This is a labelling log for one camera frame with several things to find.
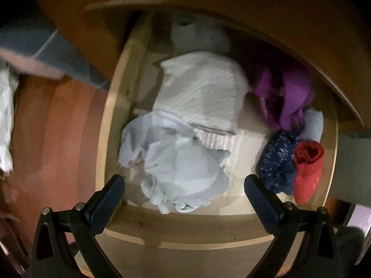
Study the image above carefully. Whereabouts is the navy speckled underwear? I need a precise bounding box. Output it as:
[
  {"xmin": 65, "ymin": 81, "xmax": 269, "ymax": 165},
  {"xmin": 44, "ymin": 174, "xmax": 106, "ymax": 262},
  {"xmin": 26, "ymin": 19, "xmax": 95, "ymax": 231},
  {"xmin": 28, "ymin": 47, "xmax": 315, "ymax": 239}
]
[{"xmin": 256, "ymin": 129, "xmax": 299, "ymax": 196}]

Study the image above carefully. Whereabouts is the blue checked cloth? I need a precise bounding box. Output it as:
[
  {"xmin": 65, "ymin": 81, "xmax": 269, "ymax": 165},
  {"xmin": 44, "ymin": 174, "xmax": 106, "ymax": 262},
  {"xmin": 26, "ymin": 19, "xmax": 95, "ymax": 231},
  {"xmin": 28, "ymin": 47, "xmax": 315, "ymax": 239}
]
[{"xmin": 1, "ymin": 28, "xmax": 111, "ymax": 90}]

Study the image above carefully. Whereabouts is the purple garment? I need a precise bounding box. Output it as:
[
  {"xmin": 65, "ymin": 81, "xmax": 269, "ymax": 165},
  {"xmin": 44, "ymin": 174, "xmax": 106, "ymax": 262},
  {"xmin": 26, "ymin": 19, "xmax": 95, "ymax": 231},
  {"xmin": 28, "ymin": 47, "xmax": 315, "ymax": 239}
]
[{"xmin": 253, "ymin": 68, "xmax": 315, "ymax": 136}]

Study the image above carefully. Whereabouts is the light blue rolled garment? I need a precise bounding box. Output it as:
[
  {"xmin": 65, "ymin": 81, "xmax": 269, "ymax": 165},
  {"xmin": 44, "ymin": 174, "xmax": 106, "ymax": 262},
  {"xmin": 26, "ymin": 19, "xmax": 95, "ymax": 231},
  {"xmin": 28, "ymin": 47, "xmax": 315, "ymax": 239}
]
[{"xmin": 300, "ymin": 108, "xmax": 324, "ymax": 142}]

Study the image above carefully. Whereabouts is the white knit garment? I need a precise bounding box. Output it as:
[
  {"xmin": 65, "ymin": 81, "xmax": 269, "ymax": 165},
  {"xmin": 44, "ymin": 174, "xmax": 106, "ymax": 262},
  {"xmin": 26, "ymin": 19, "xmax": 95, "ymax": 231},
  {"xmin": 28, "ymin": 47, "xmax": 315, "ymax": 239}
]
[{"xmin": 153, "ymin": 51, "xmax": 251, "ymax": 151}]

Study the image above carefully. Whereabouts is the brown wooden nightstand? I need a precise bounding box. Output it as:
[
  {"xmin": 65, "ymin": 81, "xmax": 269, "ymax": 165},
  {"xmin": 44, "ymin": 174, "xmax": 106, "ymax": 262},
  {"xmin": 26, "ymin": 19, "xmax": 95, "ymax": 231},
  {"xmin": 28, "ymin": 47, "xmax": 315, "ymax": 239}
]
[{"xmin": 35, "ymin": 0, "xmax": 371, "ymax": 128}]

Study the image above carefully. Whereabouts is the white patterned bedding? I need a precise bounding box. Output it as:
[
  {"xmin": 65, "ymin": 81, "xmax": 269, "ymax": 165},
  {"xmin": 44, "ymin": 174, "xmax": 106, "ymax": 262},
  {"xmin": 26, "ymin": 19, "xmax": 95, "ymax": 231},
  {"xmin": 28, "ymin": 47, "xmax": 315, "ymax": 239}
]
[{"xmin": 0, "ymin": 60, "xmax": 19, "ymax": 175}]

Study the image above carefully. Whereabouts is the grey rolled garment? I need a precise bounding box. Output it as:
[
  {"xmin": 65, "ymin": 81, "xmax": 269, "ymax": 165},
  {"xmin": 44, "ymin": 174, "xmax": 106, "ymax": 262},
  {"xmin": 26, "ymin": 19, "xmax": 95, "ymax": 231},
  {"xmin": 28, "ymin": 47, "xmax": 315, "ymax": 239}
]
[{"xmin": 170, "ymin": 20, "xmax": 231, "ymax": 55}]

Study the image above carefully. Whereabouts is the light blue underwear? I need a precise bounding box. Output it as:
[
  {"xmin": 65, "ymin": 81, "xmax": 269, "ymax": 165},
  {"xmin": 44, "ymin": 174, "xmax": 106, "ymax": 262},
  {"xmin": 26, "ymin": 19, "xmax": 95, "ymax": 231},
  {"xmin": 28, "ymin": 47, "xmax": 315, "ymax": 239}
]
[{"xmin": 118, "ymin": 111, "xmax": 230, "ymax": 215}]

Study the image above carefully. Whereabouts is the red underwear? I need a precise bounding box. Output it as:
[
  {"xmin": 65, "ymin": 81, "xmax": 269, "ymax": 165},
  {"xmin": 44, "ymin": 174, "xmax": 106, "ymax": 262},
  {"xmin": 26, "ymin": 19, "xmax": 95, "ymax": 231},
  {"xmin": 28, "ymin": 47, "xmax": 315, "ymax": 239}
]
[{"xmin": 293, "ymin": 141, "xmax": 324, "ymax": 205}]

